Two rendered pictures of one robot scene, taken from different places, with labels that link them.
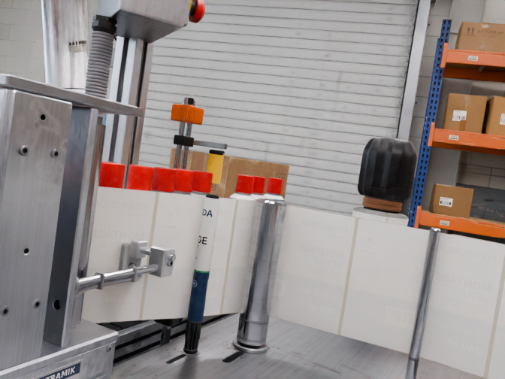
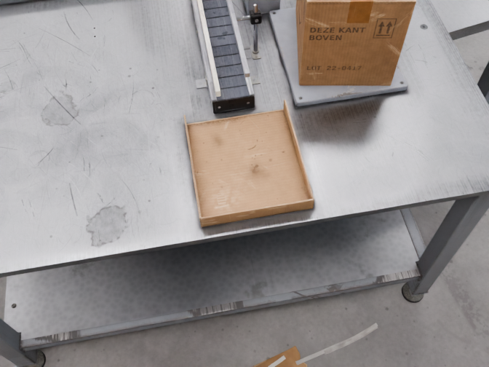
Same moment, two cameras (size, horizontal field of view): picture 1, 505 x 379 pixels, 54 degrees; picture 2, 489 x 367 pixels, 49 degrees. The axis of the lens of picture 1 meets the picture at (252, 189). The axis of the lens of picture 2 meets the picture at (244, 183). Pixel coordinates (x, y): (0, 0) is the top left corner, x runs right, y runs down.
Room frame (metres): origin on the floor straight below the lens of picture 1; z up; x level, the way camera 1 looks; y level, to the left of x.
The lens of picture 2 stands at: (2.32, -0.78, 1.91)
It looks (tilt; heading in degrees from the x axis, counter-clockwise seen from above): 58 degrees down; 145
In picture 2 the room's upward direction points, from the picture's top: 2 degrees counter-clockwise
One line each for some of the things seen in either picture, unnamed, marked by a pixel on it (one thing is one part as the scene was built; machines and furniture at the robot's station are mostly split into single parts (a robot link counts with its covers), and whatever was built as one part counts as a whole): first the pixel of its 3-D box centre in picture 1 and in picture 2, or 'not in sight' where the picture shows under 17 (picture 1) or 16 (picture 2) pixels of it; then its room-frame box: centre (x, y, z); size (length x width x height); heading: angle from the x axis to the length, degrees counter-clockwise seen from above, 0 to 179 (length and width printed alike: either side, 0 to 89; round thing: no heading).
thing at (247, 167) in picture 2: not in sight; (245, 159); (1.72, -0.36, 0.85); 0.30 x 0.26 x 0.04; 154
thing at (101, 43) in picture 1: (95, 91); not in sight; (0.73, 0.25, 1.18); 0.04 x 0.04 x 0.21
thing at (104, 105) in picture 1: (37, 92); not in sight; (0.40, 0.18, 1.14); 0.14 x 0.11 x 0.01; 154
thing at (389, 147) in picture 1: (376, 234); not in sight; (0.77, -0.20, 1.03); 0.09 x 0.09 x 0.30
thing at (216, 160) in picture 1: (214, 166); not in sight; (0.88, 0.07, 1.09); 0.03 x 0.01 x 0.06; 64
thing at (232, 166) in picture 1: (225, 199); (347, 6); (1.57, 0.08, 0.99); 0.30 x 0.24 x 0.27; 142
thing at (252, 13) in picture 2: not in sight; (247, 30); (1.42, -0.13, 0.91); 0.07 x 0.03 x 0.16; 64
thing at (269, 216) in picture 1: (261, 274); not in sight; (0.62, -0.03, 0.97); 0.05 x 0.05 x 0.19
